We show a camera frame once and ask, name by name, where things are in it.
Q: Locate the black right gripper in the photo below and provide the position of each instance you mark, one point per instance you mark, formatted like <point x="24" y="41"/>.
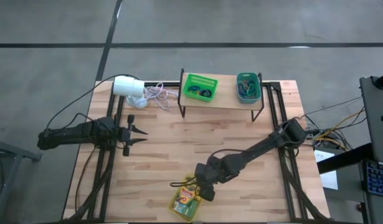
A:
<point x="206" y="194"/>

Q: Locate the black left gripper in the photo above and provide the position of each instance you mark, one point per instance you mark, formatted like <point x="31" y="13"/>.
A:
<point x="125" y="137"/>

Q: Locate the yellow translucent plastic bin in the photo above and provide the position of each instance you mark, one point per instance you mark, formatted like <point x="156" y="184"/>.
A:
<point x="174" y="211"/>

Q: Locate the green plastic basket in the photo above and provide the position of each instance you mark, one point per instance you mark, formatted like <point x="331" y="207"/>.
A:
<point x="210" y="82"/>

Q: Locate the teal plastic bin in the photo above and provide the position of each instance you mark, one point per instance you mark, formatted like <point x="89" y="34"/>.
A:
<point x="239" y="99"/>

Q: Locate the blue rubber band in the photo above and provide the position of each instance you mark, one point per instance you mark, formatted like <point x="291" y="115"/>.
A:
<point x="241" y="90"/>

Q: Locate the green rubber band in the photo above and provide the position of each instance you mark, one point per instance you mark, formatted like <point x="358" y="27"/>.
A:
<point x="253" y="91"/>

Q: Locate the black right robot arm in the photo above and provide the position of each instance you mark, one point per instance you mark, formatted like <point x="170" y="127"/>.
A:
<point x="266" y="144"/>

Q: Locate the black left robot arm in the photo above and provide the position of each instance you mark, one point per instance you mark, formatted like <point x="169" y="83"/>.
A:
<point x="76" y="132"/>

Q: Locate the wooden shelf riser black legs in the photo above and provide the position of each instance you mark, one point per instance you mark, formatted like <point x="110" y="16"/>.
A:
<point x="228" y="99"/>

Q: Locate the white paper sheet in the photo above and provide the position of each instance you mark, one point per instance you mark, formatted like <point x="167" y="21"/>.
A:
<point x="326" y="171"/>

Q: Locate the grey metal stand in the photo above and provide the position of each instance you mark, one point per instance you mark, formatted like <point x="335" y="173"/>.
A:
<point x="10" y="152"/>

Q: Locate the black backlit keyboard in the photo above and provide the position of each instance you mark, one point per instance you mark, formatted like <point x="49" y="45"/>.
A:
<point x="379" y="179"/>

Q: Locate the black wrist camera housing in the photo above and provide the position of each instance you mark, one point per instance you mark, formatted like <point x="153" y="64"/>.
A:
<point x="214" y="168"/>

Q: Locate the black aluminium rig frame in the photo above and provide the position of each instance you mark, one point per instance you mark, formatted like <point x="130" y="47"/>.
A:
<point x="281" y="186"/>

